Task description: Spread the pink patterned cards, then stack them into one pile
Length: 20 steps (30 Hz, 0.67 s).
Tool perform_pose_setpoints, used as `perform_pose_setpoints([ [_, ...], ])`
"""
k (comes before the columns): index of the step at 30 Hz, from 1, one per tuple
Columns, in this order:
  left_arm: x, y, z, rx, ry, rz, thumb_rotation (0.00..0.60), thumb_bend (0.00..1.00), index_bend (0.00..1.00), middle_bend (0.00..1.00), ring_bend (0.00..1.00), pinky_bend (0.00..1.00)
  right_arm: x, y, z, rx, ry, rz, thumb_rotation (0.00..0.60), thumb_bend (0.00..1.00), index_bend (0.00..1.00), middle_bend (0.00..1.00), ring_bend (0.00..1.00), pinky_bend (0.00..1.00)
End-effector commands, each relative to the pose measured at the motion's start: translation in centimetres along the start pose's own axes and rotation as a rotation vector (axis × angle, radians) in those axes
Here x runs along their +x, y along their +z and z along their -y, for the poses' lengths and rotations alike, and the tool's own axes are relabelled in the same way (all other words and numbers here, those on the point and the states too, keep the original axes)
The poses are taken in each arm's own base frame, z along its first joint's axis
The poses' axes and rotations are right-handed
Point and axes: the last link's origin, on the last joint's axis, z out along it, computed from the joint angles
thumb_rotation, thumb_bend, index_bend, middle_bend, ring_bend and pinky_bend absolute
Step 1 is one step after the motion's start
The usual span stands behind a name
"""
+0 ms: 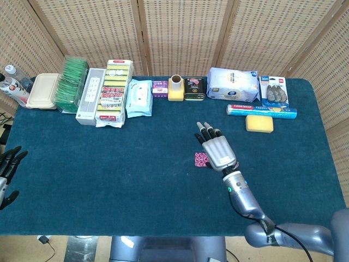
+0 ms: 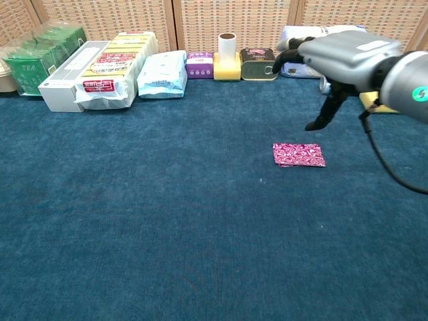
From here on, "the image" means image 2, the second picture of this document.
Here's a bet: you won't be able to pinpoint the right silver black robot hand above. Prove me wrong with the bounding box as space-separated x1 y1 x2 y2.
272 29 402 132

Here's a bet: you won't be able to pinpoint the blue cling film roll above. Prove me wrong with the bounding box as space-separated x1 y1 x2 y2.
319 75 334 95

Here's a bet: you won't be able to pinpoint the yellow sponge green scourer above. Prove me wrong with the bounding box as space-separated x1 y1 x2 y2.
359 92 399 114

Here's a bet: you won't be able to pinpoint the white lavender tissue pack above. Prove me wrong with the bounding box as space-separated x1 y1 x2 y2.
278 24 367 80

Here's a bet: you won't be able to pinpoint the black gold luncheon meat can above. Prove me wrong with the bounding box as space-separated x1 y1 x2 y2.
239 48 281 82

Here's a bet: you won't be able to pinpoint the woven bamboo folding screen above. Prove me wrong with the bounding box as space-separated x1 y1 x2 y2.
0 0 428 58

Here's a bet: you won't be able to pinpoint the yellow sponge block holder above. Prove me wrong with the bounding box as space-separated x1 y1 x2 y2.
213 52 242 82

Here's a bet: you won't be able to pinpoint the white roll cardboard core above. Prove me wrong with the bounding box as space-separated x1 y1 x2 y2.
217 33 238 63

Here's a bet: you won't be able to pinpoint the small purple box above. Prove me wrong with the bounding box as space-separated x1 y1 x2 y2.
185 51 215 80

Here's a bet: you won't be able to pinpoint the light blue wet wipes pack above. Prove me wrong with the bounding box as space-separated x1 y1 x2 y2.
136 49 189 100

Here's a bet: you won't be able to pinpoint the teal carpet table cover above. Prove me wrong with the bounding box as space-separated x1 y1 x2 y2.
0 56 428 321

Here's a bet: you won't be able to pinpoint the long white cardboard box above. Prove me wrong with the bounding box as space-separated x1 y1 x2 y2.
37 40 113 113

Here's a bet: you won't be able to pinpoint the clear box green tea bags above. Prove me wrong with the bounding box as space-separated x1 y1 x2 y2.
2 21 88 98

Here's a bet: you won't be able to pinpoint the beige lidded lunch box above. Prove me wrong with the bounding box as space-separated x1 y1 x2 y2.
0 46 20 94

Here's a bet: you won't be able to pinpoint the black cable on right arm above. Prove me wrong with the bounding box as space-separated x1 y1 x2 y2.
358 106 428 195

